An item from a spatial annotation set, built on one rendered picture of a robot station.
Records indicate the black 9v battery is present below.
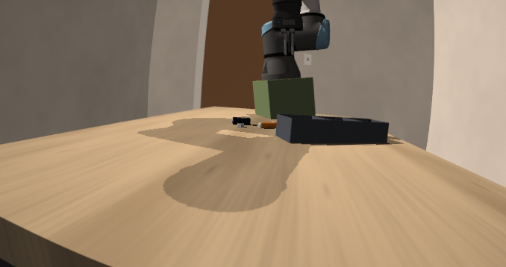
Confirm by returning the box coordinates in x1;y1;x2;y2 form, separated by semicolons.
232;117;251;125

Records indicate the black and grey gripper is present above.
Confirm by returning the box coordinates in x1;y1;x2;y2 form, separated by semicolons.
272;0;303;56

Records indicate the dark grey rack of three bins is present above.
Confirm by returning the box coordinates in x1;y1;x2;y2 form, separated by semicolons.
275;114;389;143

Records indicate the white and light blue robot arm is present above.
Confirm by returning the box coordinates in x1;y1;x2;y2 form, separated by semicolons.
261;0;330;81

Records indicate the orange battery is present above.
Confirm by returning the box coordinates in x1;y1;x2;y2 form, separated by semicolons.
258;122;276;128

